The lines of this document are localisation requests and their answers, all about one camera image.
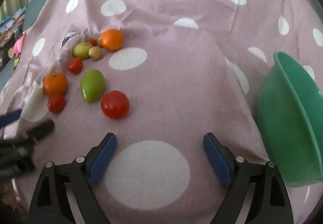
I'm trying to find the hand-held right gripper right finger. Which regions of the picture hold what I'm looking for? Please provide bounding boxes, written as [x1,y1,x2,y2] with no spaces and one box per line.
[204,132,294,224]

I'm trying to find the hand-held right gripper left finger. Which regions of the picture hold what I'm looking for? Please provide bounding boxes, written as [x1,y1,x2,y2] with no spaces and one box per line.
[28,133,117,224]

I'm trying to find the pink toy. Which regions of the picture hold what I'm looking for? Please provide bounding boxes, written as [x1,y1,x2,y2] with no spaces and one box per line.
[13,36,25,57]

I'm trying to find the colourful printed book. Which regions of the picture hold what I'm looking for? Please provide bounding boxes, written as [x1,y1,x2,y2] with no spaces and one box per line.
[0,8,26,47]

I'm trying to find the yellow-green pear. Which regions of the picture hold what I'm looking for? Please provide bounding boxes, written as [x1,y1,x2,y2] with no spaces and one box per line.
[73,42,93,59]

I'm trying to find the pink polka dot blanket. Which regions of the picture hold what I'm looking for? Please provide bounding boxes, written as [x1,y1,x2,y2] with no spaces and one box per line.
[0,0,323,224]

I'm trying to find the large red tomato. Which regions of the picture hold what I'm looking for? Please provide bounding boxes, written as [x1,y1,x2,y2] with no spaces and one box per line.
[101,90,130,120]

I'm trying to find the green plastic bowl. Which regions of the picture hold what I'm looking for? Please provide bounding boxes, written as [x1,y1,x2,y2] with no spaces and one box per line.
[256,51,323,188]

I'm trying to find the beige round fruit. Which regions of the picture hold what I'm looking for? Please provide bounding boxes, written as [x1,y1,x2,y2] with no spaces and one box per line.
[88,47,102,60]

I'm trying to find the large orange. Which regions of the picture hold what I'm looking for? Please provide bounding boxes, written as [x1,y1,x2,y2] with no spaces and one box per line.
[101,29,124,51]

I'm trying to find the small orange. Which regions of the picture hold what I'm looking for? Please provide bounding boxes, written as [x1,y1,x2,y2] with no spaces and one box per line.
[44,72,68,96]

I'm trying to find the small red tomato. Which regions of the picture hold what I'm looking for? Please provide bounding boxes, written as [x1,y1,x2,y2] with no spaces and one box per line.
[68,58,83,74]
[48,93,66,114]

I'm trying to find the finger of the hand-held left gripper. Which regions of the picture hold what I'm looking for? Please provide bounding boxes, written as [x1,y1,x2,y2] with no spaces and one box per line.
[0,109,23,127]
[25,120,56,143]

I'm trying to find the green mango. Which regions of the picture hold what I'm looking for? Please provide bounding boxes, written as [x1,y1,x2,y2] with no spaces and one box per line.
[80,69,105,103]

